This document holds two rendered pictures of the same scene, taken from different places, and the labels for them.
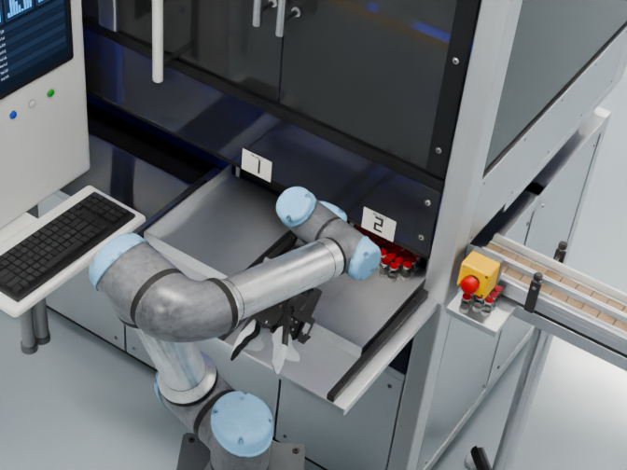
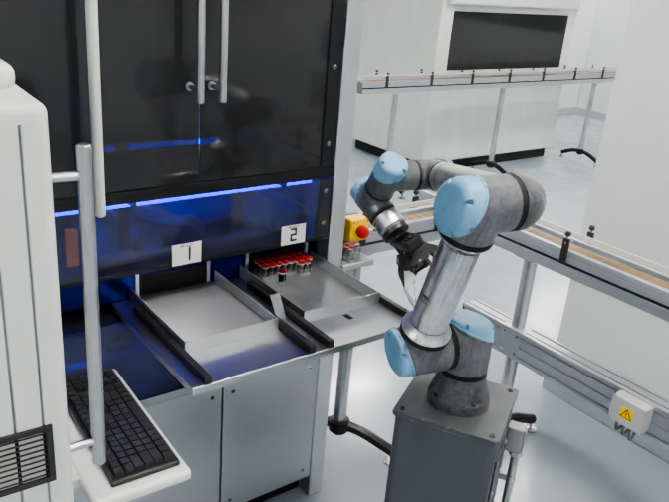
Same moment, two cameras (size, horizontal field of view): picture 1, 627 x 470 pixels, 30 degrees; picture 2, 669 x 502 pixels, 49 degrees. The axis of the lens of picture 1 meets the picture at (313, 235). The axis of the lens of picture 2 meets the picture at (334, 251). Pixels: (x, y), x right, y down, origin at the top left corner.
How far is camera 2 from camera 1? 2.23 m
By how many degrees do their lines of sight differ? 60
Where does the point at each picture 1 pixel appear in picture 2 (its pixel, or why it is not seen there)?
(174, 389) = (444, 331)
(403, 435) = (323, 400)
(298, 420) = (240, 472)
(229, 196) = (159, 305)
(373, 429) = (301, 417)
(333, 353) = (368, 310)
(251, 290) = not seen: hidden behind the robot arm
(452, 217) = (341, 191)
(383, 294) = (319, 280)
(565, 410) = not seen: hidden behind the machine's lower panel
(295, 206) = (399, 162)
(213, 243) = (214, 325)
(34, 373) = not seen: outside the picture
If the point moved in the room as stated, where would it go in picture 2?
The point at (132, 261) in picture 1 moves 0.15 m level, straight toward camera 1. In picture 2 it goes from (493, 179) to (573, 189)
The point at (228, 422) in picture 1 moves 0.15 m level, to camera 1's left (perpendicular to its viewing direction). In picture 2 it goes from (479, 324) to (462, 352)
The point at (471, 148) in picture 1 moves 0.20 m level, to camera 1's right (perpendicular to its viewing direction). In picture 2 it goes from (349, 128) to (374, 118)
